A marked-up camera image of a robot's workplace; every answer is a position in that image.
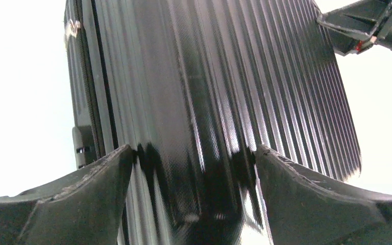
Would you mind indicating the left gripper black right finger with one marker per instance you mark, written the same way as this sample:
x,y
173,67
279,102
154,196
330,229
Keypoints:
x,y
306,207

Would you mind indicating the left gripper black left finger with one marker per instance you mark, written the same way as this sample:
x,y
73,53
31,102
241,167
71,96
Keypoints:
x,y
83,207

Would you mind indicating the black ribbed hard-shell suitcase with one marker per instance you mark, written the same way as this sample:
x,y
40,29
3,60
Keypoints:
x,y
194,87

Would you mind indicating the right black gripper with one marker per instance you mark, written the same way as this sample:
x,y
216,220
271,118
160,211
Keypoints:
x,y
357,27

